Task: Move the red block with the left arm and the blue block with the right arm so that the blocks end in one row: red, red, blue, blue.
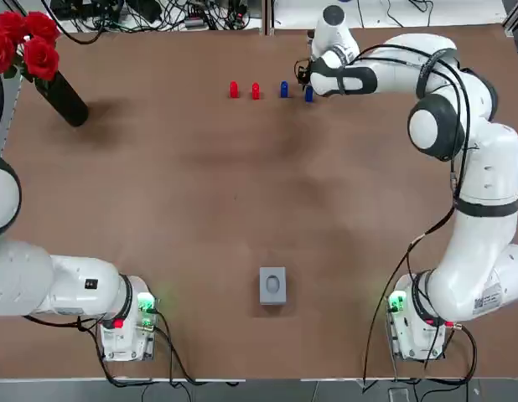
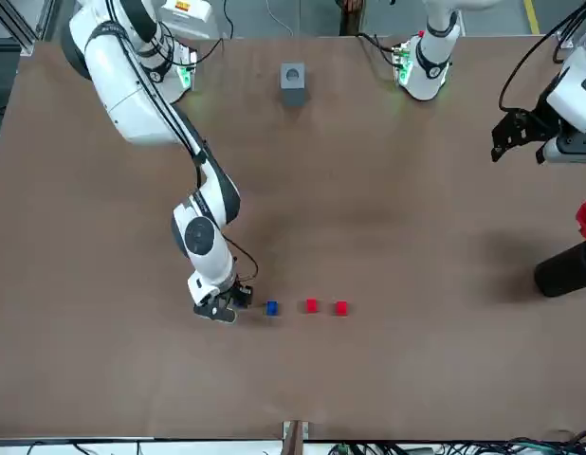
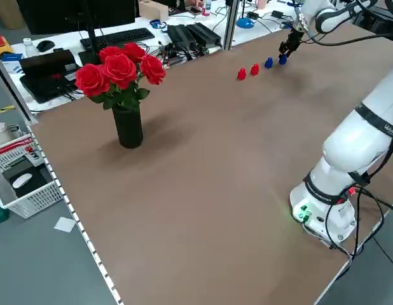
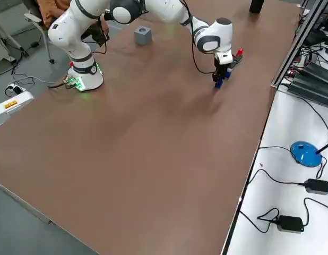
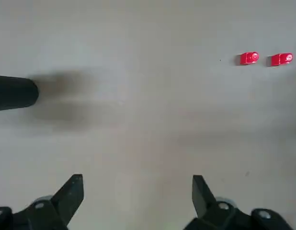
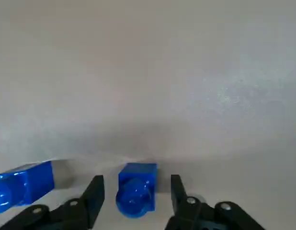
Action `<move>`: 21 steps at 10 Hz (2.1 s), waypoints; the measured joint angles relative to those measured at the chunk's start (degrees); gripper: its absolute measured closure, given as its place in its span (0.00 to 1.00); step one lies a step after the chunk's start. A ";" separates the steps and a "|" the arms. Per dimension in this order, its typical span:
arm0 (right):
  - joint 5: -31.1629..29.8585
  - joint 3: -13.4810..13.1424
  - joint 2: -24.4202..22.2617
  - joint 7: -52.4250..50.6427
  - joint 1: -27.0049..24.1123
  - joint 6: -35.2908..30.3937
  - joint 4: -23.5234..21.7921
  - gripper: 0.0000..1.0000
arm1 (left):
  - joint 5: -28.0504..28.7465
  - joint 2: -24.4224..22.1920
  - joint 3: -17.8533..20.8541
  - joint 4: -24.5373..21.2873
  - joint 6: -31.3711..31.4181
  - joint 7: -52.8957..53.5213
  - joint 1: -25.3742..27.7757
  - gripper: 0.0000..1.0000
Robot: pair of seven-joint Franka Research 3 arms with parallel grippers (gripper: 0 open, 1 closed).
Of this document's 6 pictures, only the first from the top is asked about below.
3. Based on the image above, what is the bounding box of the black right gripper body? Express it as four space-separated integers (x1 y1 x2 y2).
296 58 315 88

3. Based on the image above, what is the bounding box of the white side table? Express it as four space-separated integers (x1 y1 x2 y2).
273 0 505 30

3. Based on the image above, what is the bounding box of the grey power strip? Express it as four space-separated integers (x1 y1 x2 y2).
183 16 213 31

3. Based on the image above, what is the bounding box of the grey box with round recess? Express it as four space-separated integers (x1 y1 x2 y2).
258 265 289 307

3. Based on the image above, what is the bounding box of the black cylindrical vase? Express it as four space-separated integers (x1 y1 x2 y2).
34 70 91 129

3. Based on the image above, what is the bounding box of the black electronics box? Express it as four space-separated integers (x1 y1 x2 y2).
52 0 91 20

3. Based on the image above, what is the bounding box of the red artificial rose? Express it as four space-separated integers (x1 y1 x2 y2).
23 37 60 83
0 30 18 75
23 11 61 45
0 11 28 44

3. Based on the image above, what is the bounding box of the aluminium frame post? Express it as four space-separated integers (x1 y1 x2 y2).
262 0 276 38

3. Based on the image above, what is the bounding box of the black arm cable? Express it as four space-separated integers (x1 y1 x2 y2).
360 44 474 394

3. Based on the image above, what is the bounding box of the aluminium frame rail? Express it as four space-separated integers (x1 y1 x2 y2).
500 0 518 38

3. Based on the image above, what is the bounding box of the black looping cable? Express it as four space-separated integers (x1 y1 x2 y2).
52 19 106 45

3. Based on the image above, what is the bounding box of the black base cable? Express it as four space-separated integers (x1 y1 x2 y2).
446 321 479 385
76 308 246 389

